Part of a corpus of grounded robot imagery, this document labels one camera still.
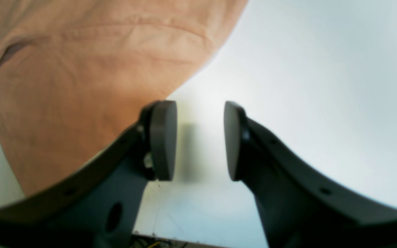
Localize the peach pink T-shirt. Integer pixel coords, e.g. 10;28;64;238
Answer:
0;0;247;196

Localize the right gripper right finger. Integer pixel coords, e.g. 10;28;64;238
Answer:
224;101;397;248

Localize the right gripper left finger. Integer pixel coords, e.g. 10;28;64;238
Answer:
0;100;177;248

